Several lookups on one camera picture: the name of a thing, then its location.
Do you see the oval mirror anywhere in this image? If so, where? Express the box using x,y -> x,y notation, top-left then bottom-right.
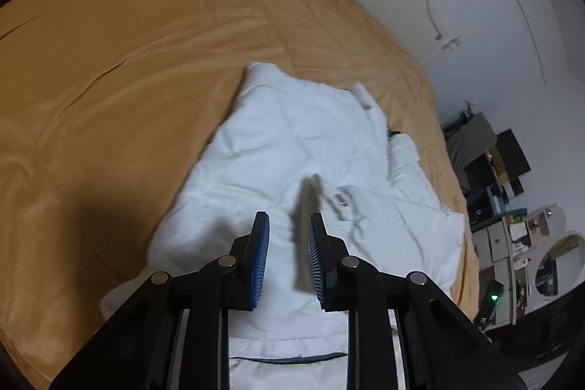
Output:
532,234 -> 585,297

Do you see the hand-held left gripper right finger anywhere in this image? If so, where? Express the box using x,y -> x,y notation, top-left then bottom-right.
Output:
307,212 -> 526,390

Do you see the black monitor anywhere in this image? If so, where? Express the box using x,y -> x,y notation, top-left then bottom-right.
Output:
496,129 -> 531,181

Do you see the white drawer cabinet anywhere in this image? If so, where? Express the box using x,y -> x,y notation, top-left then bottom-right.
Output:
471,216 -> 531,327

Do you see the orange quilt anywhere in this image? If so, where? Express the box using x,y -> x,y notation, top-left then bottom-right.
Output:
0,0 -> 480,390

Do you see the dark desk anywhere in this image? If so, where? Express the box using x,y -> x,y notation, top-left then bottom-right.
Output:
461,143 -> 526,231

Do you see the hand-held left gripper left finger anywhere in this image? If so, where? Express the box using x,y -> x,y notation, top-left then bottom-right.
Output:
48,211 -> 271,390

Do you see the grey chair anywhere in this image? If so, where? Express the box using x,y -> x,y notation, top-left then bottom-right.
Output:
445,113 -> 497,190

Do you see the black device with green light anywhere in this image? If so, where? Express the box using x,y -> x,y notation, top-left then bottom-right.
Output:
475,278 -> 506,327

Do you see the white down jacket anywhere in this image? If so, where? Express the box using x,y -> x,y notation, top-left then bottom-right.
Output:
99,62 -> 468,390

